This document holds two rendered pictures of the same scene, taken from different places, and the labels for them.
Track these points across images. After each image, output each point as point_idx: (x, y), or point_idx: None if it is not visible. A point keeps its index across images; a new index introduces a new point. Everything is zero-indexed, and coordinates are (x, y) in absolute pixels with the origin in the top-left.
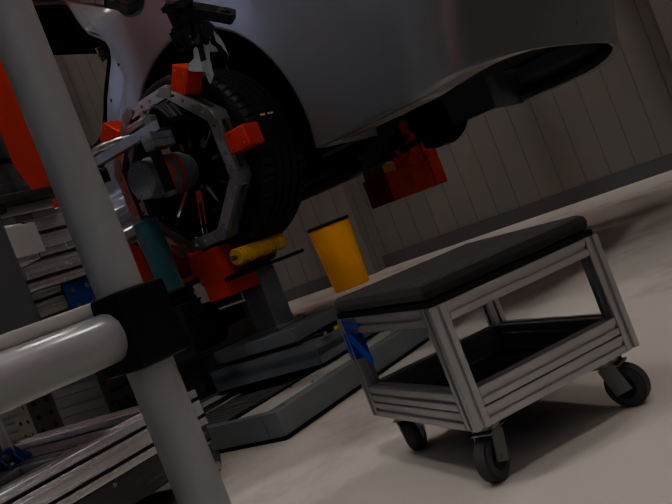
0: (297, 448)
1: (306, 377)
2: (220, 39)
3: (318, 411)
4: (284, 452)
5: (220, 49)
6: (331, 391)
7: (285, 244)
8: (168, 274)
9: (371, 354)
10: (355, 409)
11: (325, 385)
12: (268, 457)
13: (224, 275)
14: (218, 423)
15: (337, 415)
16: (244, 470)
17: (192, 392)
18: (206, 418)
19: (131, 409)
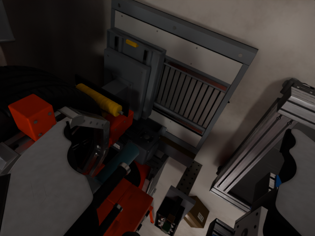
0: (292, 33)
1: (177, 57)
2: (19, 180)
3: (227, 38)
4: (289, 42)
5: (74, 158)
6: (210, 33)
7: (83, 84)
8: (130, 153)
9: (165, 16)
10: (241, 9)
11: (211, 35)
12: (286, 53)
13: (125, 117)
14: (226, 95)
15: (240, 22)
16: (296, 63)
17: (294, 96)
18: (291, 87)
19: (266, 136)
